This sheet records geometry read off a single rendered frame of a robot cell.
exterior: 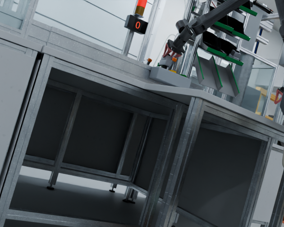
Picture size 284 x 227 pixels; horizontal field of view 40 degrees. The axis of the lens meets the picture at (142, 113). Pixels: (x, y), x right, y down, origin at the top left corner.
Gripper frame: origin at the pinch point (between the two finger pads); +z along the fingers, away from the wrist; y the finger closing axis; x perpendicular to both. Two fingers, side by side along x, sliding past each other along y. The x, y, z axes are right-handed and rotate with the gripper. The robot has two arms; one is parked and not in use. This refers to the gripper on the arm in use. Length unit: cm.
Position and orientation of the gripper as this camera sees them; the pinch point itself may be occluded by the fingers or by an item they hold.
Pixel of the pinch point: (167, 57)
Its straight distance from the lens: 223.8
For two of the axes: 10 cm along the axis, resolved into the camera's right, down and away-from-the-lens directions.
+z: -5.7, 6.4, 5.1
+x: 2.0, 7.1, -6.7
